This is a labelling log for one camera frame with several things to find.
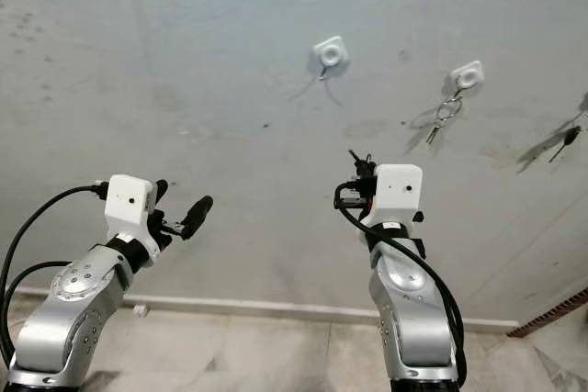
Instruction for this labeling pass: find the brown floor drain grate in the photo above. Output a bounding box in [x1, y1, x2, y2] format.
[508, 288, 588, 338]

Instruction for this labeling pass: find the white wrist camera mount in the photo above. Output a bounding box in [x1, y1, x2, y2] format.
[367, 163, 424, 228]
[104, 174, 157, 244]

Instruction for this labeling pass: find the dark key on wall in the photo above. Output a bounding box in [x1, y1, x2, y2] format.
[548, 125, 582, 164]

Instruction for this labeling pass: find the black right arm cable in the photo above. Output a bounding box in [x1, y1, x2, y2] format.
[334, 181, 468, 386]

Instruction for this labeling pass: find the white adhesive wall hook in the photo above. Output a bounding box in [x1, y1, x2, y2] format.
[450, 61, 486, 93]
[311, 36, 350, 79]

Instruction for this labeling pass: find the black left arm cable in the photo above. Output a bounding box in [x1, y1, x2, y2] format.
[0, 183, 108, 370]

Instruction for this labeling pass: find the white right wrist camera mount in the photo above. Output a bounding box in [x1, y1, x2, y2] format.
[367, 163, 424, 228]

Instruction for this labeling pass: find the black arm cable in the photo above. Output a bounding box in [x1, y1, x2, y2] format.
[334, 181, 468, 386]
[0, 183, 108, 370]

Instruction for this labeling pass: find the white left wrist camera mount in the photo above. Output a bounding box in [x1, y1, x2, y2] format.
[104, 174, 157, 244]

